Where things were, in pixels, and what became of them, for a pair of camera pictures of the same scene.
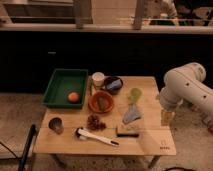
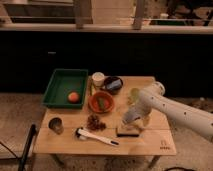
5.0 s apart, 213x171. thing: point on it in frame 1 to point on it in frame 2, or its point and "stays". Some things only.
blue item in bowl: [114, 85] stays
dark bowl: [113, 84] stays
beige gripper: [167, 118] to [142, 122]
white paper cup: [98, 79] stays
